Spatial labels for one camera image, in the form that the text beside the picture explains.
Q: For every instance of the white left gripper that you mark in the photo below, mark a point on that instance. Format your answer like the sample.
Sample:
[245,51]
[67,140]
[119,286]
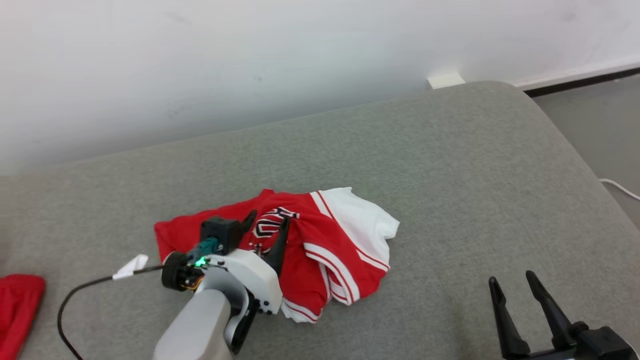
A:
[255,280]

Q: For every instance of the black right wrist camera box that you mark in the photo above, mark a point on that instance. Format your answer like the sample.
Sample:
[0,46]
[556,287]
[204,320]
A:
[605,345]

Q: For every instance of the red shorts with white trim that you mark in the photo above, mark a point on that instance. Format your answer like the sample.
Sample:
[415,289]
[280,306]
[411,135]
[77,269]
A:
[17,310]

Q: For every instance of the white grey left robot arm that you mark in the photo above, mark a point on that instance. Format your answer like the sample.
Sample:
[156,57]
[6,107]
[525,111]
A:
[200,325]

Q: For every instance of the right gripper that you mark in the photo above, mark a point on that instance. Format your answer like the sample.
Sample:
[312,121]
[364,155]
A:
[550,355]

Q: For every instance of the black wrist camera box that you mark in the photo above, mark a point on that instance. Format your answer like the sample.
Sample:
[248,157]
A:
[220,232]
[605,345]

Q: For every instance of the red and white jersey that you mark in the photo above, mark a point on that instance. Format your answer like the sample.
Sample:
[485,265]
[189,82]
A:
[325,240]

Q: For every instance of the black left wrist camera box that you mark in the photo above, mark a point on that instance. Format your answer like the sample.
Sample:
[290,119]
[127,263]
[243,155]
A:
[220,232]

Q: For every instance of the white wall box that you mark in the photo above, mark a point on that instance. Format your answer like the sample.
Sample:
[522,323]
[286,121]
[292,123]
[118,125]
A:
[445,80]

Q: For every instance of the black baseboard strip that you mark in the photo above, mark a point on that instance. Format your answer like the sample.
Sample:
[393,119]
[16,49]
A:
[580,82]

